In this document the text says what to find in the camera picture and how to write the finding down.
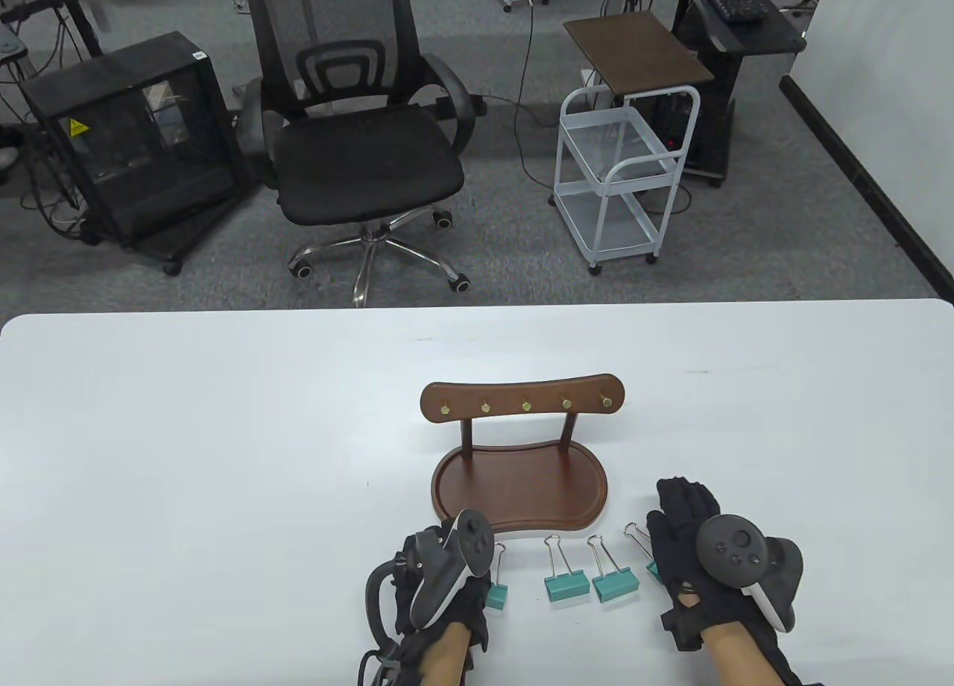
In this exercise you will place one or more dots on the black mesh office chair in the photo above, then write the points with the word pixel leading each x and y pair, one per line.
pixel 365 164

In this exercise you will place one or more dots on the person's right forearm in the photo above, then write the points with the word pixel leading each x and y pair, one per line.
pixel 740 660

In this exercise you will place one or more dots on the black computer desk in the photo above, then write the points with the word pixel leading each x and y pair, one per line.
pixel 768 33

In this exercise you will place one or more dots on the black wheeled computer stand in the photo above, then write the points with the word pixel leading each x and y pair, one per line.
pixel 194 231

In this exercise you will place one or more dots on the person's left hand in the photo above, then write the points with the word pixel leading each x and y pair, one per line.
pixel 466 604

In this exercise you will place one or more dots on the black power strip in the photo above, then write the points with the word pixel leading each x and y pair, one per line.
pixel 481 107

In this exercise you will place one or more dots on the person's left forearm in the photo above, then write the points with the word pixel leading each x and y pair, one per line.
pixel 446 660

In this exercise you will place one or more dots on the brown wooden key rack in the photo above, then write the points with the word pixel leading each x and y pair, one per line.
pixel 522 492

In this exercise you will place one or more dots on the black desktop tower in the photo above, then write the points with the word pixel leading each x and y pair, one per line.
pixel 680 123

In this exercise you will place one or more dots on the brown wooden side table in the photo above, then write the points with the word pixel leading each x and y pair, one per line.
pixel 633 48

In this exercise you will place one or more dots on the white power strip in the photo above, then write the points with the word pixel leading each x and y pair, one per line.
pixel 68 220

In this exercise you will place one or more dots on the white desk leg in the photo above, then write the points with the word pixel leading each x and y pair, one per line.
pixel 95 0

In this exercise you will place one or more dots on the black glass computer case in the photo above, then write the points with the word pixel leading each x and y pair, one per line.
pixel 134 142

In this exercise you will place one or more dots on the black VR controller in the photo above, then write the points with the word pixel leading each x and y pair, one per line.
pixel 734 552
pixel 447 567

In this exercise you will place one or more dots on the person's right hand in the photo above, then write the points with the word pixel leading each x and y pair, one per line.
pixel 674 522

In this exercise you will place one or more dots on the teal binder clip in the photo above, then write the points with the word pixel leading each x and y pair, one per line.
pixel 568 589
pixel 650 567
pixel 616 585
pixel 498 596

